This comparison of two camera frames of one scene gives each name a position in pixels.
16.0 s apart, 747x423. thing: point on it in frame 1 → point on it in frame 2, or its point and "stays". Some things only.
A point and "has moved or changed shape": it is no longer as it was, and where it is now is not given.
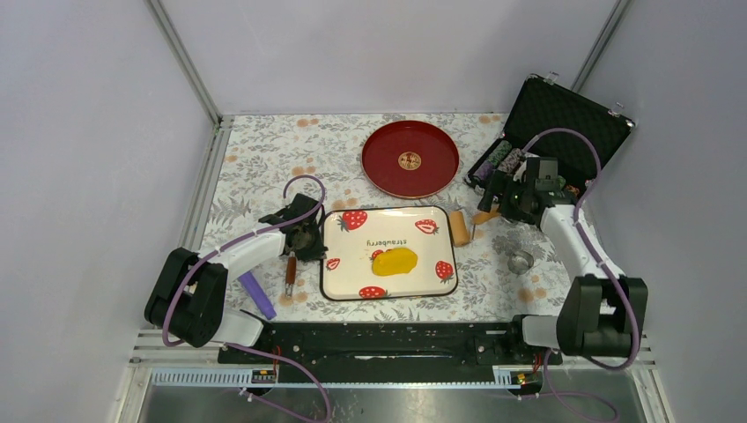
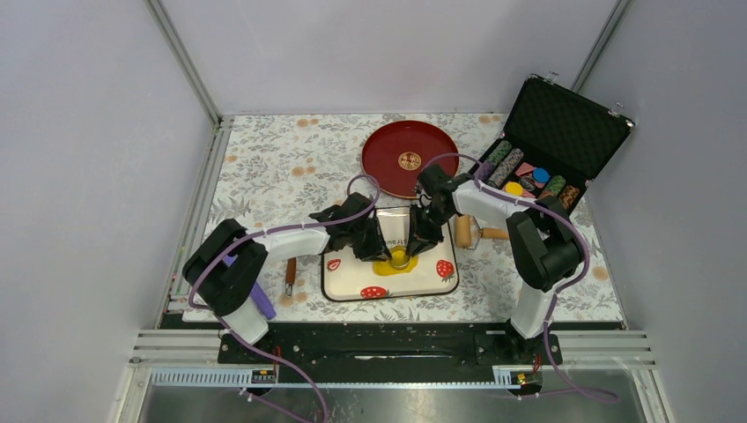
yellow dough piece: (394, 261) stays
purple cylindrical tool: (260, 297) stays
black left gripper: (389, 345) stays
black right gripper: (504, 183) → (421, 240)
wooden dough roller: (459, 227) has moved or changed shape
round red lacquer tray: (410, 159) stays
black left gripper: (316, 251) → (377, 249)
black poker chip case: (554, 119) stays
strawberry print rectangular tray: (351, 236) stays
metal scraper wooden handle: (291, 273) stays
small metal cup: (520, 262) has moved or changed shape
